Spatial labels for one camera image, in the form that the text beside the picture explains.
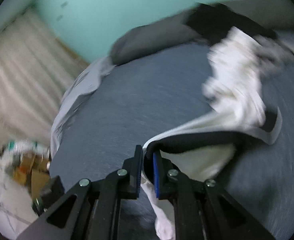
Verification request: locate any white black-collared polo shirt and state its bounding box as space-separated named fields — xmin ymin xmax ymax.
xmin=142 ymin=27 xmax=284 ymax=239

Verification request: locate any cardboard box clutter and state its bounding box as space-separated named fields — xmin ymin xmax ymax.
xmin=0 ymin=140 xmax=51 ymax=199

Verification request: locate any blue patterned bed sheet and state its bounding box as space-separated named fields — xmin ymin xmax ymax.
xmin=50 ymin=43 xmax=294 ymax=239

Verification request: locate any light grey blanket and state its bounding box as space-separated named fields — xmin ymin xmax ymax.
xmin=50 ymin=56 xmax=116 ymax=158

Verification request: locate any beige curtain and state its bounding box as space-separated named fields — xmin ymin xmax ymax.
xmin=0 ymin=9 xmax=87 ymax=147

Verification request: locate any black garment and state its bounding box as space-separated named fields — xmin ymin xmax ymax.
xmin=186 ymin=3 xmax=277 ymax=46

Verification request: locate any dark grey long pillow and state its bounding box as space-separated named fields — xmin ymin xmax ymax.
xmin=109 ymin=0 xmax=294 ymax=65

